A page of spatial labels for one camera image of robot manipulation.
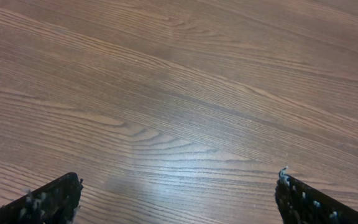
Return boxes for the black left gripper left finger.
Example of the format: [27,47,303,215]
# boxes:
[0,172,83,224]

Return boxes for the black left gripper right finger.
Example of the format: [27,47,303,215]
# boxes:
[275,166,358,224]

